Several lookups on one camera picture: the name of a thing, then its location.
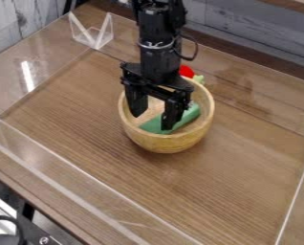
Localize clear acrylic corner bracket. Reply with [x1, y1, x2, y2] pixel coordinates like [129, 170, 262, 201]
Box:
[68, 12, 113, 50]

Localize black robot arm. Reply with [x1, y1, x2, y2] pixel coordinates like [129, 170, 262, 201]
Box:
[120, 0, 197, 130]

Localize clear acrylic enclosure wall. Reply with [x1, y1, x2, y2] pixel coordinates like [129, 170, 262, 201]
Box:
[0, 17, 304, 245]

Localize red toy strawberry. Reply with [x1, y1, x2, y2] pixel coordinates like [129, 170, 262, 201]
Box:
[178, 65, 204, 84]

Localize green rectangular block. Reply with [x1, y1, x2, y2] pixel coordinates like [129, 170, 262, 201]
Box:
[138, 102, 200, 135]

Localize brown wooden bowl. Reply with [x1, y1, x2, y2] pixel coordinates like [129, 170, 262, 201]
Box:
[117, 78, 214, 154]

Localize black cable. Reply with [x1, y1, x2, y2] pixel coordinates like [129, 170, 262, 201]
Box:
[0, 214, 32, 245]

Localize black device with logo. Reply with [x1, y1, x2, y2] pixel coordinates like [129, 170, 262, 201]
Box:
[16, 202, 76, 245]

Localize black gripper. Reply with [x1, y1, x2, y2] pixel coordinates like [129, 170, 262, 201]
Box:
[120, 42, 194, 130]

